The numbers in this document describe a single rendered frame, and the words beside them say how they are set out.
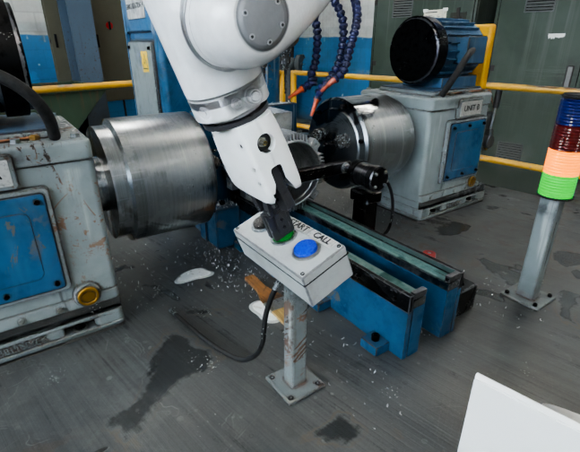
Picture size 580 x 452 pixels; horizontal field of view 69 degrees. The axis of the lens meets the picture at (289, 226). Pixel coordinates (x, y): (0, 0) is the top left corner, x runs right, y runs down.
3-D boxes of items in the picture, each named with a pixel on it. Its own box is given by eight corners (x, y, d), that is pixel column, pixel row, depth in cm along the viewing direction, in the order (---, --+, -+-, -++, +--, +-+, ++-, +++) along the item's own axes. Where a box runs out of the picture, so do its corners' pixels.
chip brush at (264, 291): (238, 281, 96) (238, 278, 96) (258, 275, 98) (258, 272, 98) (286, 328, 80) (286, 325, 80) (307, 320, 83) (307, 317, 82)
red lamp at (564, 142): (541, 148, 78) (548, 123, 76) (558, 143, 81) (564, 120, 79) (576, 154, 73) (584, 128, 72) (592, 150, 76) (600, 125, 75)
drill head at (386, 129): (284, 181, 126) (283, 95, 116) (380, 160, 148) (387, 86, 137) (339, 206, 107) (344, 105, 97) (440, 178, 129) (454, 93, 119)
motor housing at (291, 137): (221, 196, 113) (217, 125, 105) (281, 184, 123) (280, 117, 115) (260, 221, 98) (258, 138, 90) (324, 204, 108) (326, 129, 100)
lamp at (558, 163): (536, 171, 80) (541, 148, 78) (551, 167, 83) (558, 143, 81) (570, 179, 75) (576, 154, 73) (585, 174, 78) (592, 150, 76)
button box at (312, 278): (243, 254, 64) (230, 227, 61) (280, 229, 66) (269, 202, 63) (313, 308, 51) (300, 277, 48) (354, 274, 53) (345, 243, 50)
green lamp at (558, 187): (531, 194, 81) (536, 171, 80) (546, 188, 85) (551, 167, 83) (563, 203, 77) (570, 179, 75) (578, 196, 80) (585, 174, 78)
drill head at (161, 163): (36, 234, 92) (4, 117, 82) (193, 201, 111) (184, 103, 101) (53, 283, 73) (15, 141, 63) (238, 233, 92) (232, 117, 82)
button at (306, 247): (292, 258, 53) (288, 247, 52) (310, 245, 54) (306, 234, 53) (307, 268, 51) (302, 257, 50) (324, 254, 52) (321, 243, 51)
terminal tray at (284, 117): (232, 137, 109) (231, 108, 106) (267, 133, 114) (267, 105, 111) (256, 146, 100) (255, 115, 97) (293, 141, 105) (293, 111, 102)
